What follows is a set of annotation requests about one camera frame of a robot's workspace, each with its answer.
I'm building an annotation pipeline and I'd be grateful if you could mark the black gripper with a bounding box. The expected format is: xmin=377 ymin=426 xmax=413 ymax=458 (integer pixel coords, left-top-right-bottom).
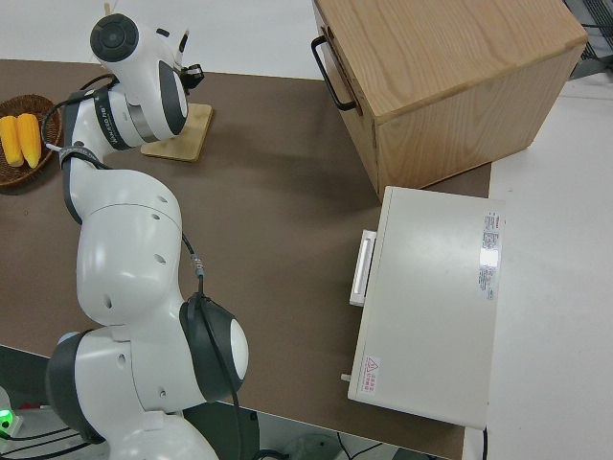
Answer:
xmin=177 ymin=63 xmax=205 ymax=92

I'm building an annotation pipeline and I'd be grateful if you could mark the wooden mug stand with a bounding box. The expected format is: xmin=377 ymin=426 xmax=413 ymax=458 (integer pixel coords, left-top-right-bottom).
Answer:
xmin=103 ymin=1 xmax=214 ymax=163

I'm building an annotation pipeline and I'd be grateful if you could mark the brown table mat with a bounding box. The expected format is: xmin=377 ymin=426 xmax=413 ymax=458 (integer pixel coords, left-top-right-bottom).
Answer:
xmin=0 ymin=59 xmax=494 ymax=460

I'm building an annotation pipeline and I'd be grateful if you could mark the brown wicker basket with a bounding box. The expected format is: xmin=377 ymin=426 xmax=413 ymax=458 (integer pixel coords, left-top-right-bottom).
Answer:
xmin=0 ymin=94 xmax=64 ymax=188

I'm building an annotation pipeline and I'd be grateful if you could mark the white toaster oven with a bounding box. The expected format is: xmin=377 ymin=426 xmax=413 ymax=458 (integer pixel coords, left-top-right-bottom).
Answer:
xmin=340 ymin=185 xmax=508 ymax=429

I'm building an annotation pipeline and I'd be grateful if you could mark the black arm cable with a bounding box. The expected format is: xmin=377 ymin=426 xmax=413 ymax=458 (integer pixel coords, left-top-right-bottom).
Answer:
xmin=41 ymin=88 xmax=262 ymax=460

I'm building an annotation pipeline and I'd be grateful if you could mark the wooden box with black handle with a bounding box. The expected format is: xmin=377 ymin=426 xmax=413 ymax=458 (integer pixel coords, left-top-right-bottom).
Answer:
xmin=310 ymin=0 xmax=589 ymax=193

